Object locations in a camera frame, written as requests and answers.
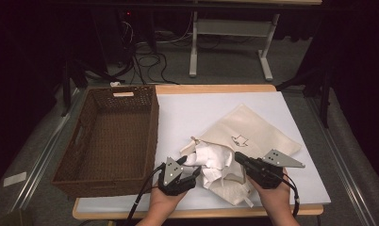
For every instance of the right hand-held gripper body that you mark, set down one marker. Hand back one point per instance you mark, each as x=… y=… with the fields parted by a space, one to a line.
x=267 y=171

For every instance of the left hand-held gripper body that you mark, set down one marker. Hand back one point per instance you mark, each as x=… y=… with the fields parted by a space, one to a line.
x=173 y=179

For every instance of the white cloth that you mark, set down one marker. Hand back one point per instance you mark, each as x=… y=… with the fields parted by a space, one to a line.
x=216 y=163

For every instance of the brown woven basket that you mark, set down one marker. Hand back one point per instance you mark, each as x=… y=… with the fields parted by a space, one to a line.
x=112 y=141

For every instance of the person's left hand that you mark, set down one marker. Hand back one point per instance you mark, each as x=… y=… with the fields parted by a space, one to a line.
x=162 y=204

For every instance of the person's right hand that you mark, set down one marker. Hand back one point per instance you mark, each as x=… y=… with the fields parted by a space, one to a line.
x=275 y=197

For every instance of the white paper sheet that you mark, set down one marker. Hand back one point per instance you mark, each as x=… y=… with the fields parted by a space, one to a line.
x=178 y=116

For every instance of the wooden table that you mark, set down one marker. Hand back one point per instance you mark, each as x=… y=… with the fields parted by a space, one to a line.
x=216 y=88

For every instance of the white plug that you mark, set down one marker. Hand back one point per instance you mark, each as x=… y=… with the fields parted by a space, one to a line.
x=115 y=83

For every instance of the black stand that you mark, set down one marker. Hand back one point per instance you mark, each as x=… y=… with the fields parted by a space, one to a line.
x=74 y=75
x=316 y=81

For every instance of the dark computer case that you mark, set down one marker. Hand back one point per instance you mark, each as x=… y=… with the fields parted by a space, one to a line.
x=112 y=34

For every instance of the white tape strip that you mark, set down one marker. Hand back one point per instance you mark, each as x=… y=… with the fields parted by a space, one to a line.
x=14 y=179

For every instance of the metal floor rail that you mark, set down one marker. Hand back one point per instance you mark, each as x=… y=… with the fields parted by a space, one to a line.
x=43 y=157
x=338 y=157

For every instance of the white metal desk frame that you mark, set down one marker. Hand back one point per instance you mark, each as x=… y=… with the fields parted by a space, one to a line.
x=231 y=28

